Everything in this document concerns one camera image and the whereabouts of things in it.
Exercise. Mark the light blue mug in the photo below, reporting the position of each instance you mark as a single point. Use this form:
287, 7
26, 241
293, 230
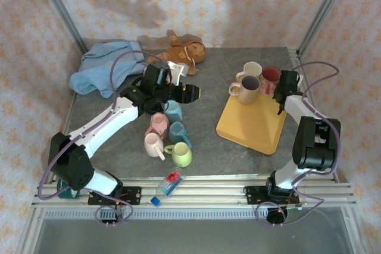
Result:
174, 111

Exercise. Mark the pink patterned mug red inside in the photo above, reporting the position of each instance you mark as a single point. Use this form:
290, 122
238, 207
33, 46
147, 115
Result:
269, 75

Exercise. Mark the blue mug red flower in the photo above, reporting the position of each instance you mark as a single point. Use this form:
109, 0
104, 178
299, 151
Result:
177, 132

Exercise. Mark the rose pink mug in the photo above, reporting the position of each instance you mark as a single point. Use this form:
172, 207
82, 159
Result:
159, 123

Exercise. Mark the cream white mug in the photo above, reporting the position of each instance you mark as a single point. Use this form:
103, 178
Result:
253, 69

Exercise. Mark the taupe mug purple inside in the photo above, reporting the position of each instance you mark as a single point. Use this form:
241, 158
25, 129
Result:
248, 93

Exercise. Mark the light green mug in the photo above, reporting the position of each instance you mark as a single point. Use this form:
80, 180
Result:
182, 154

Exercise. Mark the pale pink mug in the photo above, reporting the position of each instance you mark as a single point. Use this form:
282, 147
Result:
152, 145

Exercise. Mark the yellow tray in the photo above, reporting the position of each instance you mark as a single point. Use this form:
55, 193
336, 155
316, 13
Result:
247, 123

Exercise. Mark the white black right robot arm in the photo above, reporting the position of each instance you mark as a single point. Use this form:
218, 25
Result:
315, 147

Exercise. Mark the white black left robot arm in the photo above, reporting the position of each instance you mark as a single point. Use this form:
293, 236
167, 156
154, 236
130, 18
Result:
107, 121

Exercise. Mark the brown teddy bear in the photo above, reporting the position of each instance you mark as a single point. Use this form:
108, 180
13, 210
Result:
181, 53

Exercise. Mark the light blue cloth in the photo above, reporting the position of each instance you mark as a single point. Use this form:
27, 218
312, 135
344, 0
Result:
95, 69

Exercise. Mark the clear plastic bottle blue cap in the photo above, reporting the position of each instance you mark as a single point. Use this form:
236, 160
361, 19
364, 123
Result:
171, 185

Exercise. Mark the small green circuit board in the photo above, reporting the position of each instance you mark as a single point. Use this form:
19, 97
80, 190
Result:
294, 206

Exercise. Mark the green alarm clock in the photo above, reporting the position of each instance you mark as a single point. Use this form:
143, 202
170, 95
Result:
67, 194

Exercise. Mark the aluminium frame post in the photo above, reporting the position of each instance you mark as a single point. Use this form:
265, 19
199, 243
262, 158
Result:
324, 7
59, 7

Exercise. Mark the wide aluminium base rail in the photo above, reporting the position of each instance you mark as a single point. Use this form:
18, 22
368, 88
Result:
208, 194

